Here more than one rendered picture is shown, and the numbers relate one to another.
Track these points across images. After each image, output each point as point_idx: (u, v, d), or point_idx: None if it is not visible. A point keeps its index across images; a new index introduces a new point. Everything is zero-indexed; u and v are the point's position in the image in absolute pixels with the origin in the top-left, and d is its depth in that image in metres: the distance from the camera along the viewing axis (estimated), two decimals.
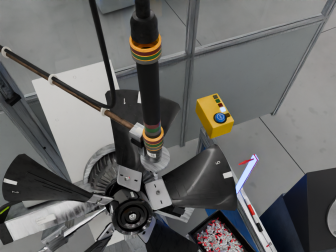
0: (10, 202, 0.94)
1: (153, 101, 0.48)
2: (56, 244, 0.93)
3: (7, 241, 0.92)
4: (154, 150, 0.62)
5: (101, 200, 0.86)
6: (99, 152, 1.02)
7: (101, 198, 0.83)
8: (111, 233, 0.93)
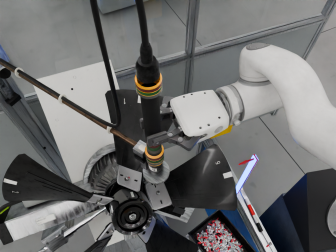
0: (10, 202, 0.94)
1: (154, 126, 0.55)
2: (56, 244, 0.93)
3: (7, 241, 0.92)
4: (156, 165, 0.68)
5: (101, 200, 0.86)
6: (99, 152, 1.02)
7: (101, 198, 0.83)
8: (111, 233, 0.93)
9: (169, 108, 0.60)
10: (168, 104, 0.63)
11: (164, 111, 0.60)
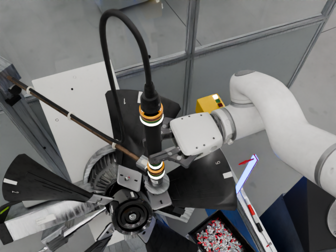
0: (10, 202, 0.94)
1: (156, 147, 0.62)
2: (56, 244, 0.93)
3: (7, 241, 0.92)
4: (157, 179, 0.75)
5: (101, 200, 0.86)
6: (99, 152, 1.02)
7: (101, 198, 0.83)
8: (111, 233, 0.93)
9: (169, 129, 0.67)
10: (168, 124, 0.70)
11: (164, 131, 0.67)
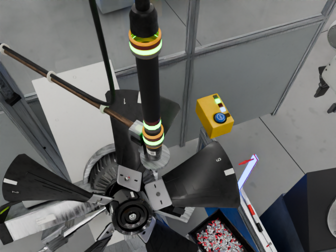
0: (10, 202, 0.94)
1: (152, 98, 0.48)
2: (56, 244, 0.93)
3: (7, 241, 0.92)
4: (154, 148, 0.61)
5: (101, 200, 0.86)
6: (99, 152, 1.02)
7: (101, 198, 0.83)
8: (111, 233, 0.93)
9: (324, 80, 0.77)
10: None
11: (322, 83, 0.78)
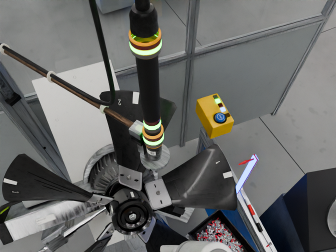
0: (10, 202, 0.94)
1: (152, 98, 0.48)
2: (56, 244, 0.93)
3: (7, 241, 0.92)
4: (154, 148, 0.61)
5: (129, 179, 0.87)
6: (99, 152, 1.02)
7: (137, 180, 0.85)
8: (89, 200, 0.88)
9: None
10: None
11: None
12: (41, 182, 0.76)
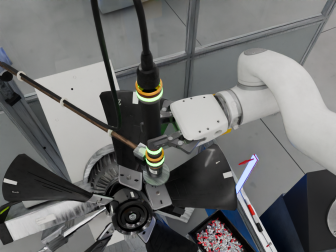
0: (10, 202, 0.94)
1: (155, 130, 0.56)
2: (56, 244, 0.93)
3: (7, 241, 0.92)
4: None
5: (129, 179, 0.87)
6: (99, 152, 1.02)
7: (137, 180, 0.85)
8: (89, 200, 0.88)
9: (169, 112, 0.62)
10: (168, 108, 0.64)
11: (164, 115, 0.61)
12: (41, 182, 0.76)
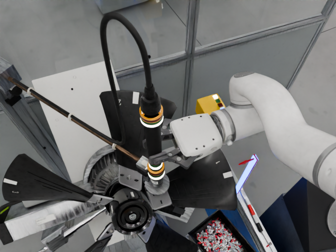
0: (10, 202, 0.94)
1: (156, 148, 0.62)
2: (56, 244, 0.93)
3: (7, 241, 0.92)
4: (157, 179, 0.75)
5: (129, 179, 0.87)
6: (99, 152, 1.02)
7: (137, 180, 0.85)
8: (89, 200, 0.88)
9: (169, 130, 0.68)
10: (168, 125, 0.70)
11: (164, 133, 0.67)
12: (41, 182, 0.76)
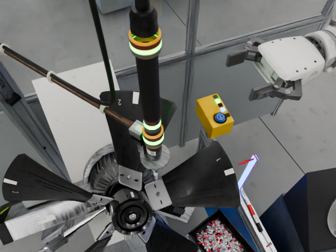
0: (10, 202, 0.94)
1: (152, 98, 0.47)
2: (56, 244, 0.93)
3: (7, 241, 0.92)
4: (154, 148, 0.61)
5: (129, 179, 0.87)
6: (99, 152, 1.02)
7: (137, 180, 0.85)
8: (89, 200, 0.88)
9: (258, 48, 0.57)
10: (254, 45, 0.60)
11: (251, 48, 0.57)
12: (41, 182, 0.76)
